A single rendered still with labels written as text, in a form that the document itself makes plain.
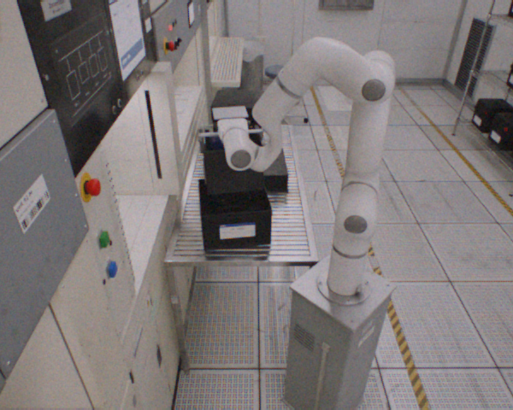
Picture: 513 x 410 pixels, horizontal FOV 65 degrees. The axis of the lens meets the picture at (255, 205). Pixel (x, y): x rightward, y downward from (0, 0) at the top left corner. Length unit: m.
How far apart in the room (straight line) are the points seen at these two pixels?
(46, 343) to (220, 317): 1.50
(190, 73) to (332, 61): 2.09
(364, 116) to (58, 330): 0.89
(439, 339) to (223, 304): 1.20
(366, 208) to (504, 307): 1.77
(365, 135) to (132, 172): 1.01
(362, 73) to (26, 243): 0.77
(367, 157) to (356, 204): 0.14
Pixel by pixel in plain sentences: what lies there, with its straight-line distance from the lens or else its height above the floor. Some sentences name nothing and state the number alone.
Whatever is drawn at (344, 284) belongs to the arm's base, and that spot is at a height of 0.82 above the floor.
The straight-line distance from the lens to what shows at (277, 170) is 1.96.
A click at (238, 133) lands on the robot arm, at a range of 1.28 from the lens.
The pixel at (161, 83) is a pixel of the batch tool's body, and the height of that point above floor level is 1.36.
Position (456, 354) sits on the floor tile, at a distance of 2.47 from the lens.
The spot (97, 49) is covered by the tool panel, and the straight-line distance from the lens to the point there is 1.08.
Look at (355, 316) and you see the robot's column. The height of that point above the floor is 0.76.
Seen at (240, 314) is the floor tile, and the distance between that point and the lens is 2.40.
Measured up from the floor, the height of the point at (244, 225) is 0.87.
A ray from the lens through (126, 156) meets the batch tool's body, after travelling 1.74.
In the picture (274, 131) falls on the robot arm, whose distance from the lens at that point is 1.19.
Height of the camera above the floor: 1.83
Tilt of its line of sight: 35 degrees down
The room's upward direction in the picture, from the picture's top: straight up
